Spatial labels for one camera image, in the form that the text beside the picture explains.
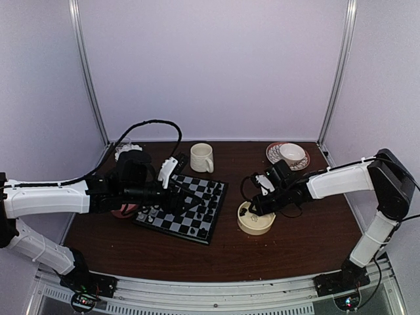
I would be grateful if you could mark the aluminium frame post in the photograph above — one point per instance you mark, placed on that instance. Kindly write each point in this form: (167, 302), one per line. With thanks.
(344, 53)
(86, 71)

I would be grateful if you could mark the black and white chessboard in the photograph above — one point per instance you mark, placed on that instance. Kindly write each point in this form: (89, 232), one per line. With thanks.
(180, 226)

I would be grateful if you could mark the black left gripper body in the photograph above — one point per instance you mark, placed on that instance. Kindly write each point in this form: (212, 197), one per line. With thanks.
(167, 205)

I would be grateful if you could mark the floral patterned saucer plate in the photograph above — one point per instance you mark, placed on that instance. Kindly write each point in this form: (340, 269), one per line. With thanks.
(273, 155)

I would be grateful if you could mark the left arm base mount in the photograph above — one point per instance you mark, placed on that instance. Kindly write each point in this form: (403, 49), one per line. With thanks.
(88, 289)

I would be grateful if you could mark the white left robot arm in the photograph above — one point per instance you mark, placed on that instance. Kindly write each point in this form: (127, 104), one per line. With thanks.
(133, 181)

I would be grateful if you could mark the white ceramic cup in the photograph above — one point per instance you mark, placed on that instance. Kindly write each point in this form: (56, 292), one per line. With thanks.
(291, 153)

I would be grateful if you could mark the aluminium frame post left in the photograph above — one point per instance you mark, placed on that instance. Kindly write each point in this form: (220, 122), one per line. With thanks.
(86, 71)

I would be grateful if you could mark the white ribbed ceramic mug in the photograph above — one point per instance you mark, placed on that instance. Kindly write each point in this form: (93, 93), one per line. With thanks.
(201, 158)

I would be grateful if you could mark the cream bowl of black pieces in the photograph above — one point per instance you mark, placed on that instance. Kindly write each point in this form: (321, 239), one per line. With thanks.
(253, 224)

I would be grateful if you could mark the aluminium front rail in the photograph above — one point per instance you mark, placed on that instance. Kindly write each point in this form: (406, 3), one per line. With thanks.
(296, 295)

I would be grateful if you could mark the aluminium frame post right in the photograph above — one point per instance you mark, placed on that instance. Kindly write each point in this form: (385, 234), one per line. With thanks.
(344, 53)

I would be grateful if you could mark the pink bowl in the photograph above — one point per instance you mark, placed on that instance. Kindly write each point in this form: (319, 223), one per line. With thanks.
(126, 211)

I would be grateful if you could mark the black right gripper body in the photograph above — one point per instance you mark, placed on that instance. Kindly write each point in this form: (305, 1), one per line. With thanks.
(281, 200)

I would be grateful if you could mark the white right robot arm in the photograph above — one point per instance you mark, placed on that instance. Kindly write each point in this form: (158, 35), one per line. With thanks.
(382, 174)

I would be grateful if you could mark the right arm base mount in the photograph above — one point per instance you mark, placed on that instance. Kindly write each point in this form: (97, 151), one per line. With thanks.
(344, 287)

